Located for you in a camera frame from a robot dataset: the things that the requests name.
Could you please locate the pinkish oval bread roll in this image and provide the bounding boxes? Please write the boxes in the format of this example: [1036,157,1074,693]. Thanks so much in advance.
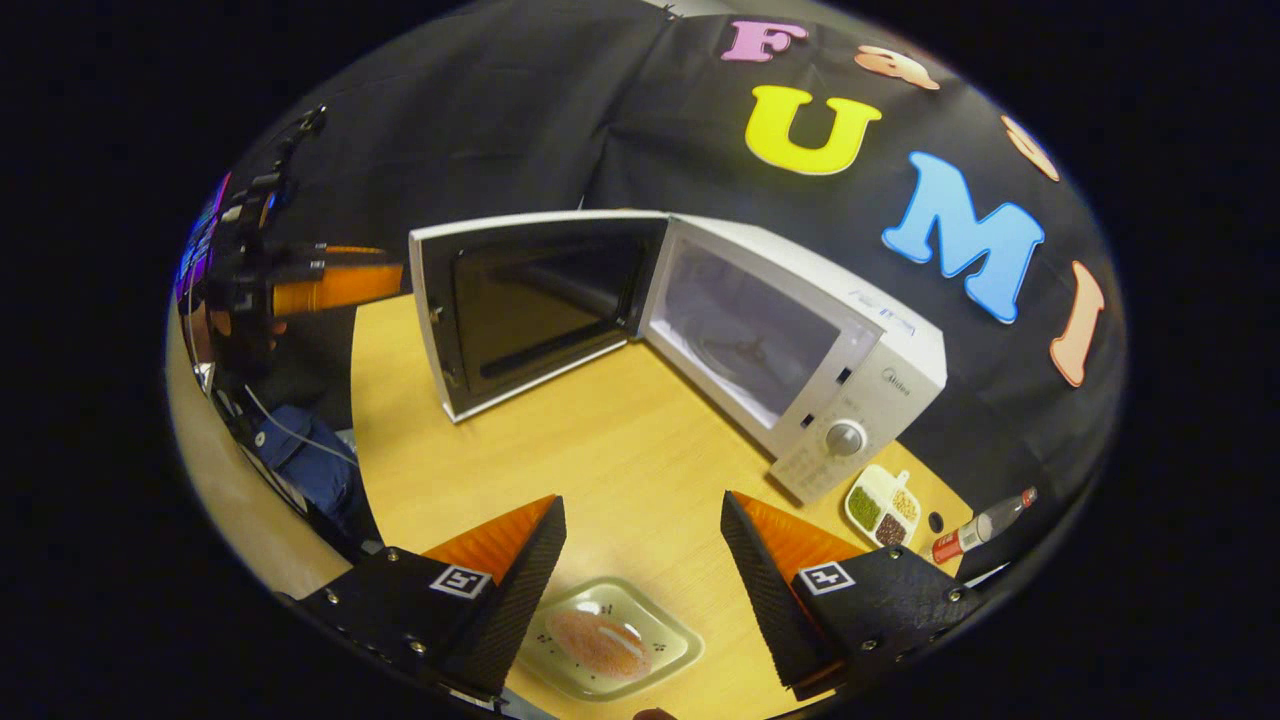
[547,609,654,682]

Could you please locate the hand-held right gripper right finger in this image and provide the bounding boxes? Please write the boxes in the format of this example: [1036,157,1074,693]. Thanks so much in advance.
[720,490,988,701]

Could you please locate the clear bottle with red label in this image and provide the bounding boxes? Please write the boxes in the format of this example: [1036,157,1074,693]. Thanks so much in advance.
[931,487,1039,565]

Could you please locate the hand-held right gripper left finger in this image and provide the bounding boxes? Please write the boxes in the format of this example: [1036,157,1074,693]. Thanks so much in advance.
[295,494,568,699]

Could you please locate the black backdrop cloth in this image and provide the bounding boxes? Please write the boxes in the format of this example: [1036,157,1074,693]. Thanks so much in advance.
[215,0,1129,581]

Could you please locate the pale green square plate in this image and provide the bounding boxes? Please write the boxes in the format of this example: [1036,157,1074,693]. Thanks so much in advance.
[515,577,705,703]

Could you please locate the thin white cable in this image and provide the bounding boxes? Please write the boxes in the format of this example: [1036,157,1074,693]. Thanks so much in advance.
[243,385,359,468]

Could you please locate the white microwave oven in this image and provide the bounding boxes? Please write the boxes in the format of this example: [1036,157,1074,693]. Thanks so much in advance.
[408,208,949,506]

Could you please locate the white divided dish of beans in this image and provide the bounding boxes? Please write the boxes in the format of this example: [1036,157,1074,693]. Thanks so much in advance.
[844,464,922,550]

